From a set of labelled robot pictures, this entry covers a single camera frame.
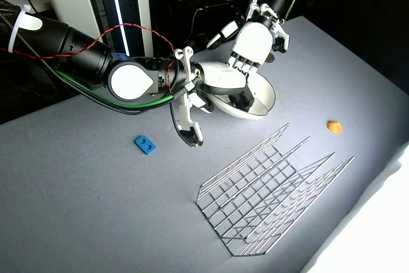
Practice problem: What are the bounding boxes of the black cloth backdrop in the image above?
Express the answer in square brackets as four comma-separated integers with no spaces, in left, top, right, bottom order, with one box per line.
[300,0,409,88]

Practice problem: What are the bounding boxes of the white plate with black rim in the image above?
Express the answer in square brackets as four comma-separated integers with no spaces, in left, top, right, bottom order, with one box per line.
[204,61,276,121]

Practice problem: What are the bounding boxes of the orange swirl cookie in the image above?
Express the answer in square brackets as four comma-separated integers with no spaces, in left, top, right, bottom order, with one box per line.
[326,120,343,135]

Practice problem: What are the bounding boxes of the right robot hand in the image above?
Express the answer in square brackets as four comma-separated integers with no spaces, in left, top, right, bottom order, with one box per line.
[191,60,257,114]

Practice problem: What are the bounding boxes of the blue block with two holes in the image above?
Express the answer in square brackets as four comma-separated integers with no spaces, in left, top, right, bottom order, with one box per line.
[134,134,157,155]

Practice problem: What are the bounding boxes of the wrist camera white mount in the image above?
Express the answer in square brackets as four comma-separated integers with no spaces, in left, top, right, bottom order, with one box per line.
[244,1,291,54]
[171,46,205,148]

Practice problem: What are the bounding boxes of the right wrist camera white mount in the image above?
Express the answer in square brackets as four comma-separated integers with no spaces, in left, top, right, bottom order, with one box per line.
[171,46,205,148]

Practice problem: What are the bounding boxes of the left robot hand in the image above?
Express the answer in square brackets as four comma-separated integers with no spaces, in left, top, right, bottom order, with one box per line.
[207,19,275,74]

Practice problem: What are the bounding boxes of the silver wire dish rack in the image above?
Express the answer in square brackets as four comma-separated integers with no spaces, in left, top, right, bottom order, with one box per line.
[195,123,355,257]

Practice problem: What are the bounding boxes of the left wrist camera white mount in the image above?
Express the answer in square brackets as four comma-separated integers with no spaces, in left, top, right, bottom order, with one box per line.
[244,1,291,54]

